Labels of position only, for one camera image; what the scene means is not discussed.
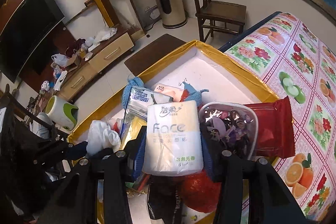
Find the colourful foam sheet stack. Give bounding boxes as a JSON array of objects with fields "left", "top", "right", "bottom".
[{"left": 120, "top": 116, "right": 150, "bottom": 192}]

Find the clear anime pouch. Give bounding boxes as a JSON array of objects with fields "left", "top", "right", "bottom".
[{"left": 199, "top": 102, "right": 259, "bottom": 160}]

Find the white cloth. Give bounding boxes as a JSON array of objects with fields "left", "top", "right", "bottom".
[{"left": 87, "top": 120, "right": 121, "bottom": 156}]

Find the white Face tissue pack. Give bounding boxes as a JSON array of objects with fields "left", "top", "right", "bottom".
[{"left": 142, "top": 101, "right": 203, "bottom": 177}]

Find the red mesh bag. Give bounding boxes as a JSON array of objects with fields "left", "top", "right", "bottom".
[{"left": 178, "top": 170, "right": 221, "bottom": 213}]

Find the blue white tissue pack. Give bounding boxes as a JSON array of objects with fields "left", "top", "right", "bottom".
[{"left": 121, "top": 86, "right": 173, "bottom": 143}]

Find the blue knitted toy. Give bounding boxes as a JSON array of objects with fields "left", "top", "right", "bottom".
[{"left": 180, "top": 81, "right": 209, "bottom": 107}]

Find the dark red snack packet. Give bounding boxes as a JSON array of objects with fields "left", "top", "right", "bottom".
[{"left": 247, "top": 97, "right": 295, "bottom": 159}]

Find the black crayfish seasoning bag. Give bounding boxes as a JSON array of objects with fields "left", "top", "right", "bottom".
[{"left": 147, "top": 176, "right": 183, "bottom": 224}]

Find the red white tissue pack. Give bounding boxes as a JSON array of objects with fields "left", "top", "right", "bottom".
[{"left": 154, "top": 83, "right": 183, "bottom": 102}]

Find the white green trash bin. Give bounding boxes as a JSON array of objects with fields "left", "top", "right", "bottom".
[{"left": 45, "top": 96, "right": 79, "bottom": 131}]

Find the brown floor mat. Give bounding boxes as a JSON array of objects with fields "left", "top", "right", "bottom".
[{"left": 124, "top": 34, "right": 186, "bottom": 76}]

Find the yellow shallow storage box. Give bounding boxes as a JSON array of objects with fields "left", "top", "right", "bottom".
[{"left": 67, "top": 39, "right": 280, "bottom": 224}]

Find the wooden tv cabinet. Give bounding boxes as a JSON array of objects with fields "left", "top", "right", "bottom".
[{"left": 41, "top": 24, "right": 134, "bottom": 101}]

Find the white plastic bag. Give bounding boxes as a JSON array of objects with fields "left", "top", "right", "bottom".
[{"left": 51, "top": 53, "right": 77, "bottom": 68}]

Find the floral fruit tablecloth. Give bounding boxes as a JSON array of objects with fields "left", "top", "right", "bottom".
[{"left": 221, "top": 12, "right": 335, "bottom": 223}]

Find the dark wooden chair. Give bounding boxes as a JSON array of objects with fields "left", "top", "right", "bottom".
[{"left": 194, "top": 0, "right": 247, "bottom": 42}]

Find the black television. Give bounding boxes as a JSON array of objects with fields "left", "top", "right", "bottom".
[{"left": 1, "top": 0, "right": 64, "bottom": 83}]

